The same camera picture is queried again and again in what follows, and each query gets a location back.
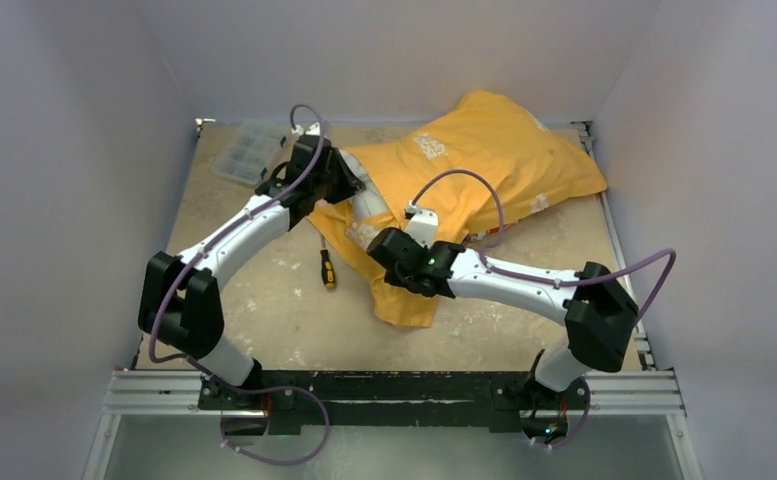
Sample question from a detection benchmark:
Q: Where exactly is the white pillow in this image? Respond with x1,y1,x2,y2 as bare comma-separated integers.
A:
340,149,392,222

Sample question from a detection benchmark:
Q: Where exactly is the orange Mickey Mouse pillowcase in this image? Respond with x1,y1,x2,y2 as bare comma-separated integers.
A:
308,91,607,327

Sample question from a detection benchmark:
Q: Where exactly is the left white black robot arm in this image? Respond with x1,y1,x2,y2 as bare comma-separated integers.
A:
138,134,365,409

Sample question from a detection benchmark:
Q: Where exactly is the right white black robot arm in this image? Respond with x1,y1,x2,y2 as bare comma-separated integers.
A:
366,227,639,407

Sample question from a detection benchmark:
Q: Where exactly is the yellow black screwdriver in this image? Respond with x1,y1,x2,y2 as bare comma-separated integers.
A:
319,235,337,290

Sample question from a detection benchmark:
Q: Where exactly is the clear plastic organizer box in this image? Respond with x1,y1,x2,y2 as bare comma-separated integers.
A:
212,120,290,188

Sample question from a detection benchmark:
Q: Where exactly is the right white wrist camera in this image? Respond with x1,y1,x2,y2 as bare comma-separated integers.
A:
403,203,439,247

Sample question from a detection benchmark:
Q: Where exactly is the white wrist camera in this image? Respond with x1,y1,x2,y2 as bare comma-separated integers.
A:
292,121,325,137
403,203,439,247

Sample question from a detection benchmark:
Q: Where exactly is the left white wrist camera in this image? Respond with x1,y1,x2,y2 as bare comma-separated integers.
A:
292,121,325,137

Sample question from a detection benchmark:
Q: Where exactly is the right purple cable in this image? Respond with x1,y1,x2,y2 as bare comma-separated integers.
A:
409,169,678,452

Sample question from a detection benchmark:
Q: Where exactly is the purple cable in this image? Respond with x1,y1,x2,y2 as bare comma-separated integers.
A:
409,169,678,452
148,103,333,468

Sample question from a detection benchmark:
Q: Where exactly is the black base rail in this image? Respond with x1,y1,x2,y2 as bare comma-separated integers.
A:
198,370,589,441

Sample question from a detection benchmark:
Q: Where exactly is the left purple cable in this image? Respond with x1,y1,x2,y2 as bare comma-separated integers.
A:
148,103,333,468

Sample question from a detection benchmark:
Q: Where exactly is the aluminium frame profile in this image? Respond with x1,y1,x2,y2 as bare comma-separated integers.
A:
103,124,683,419

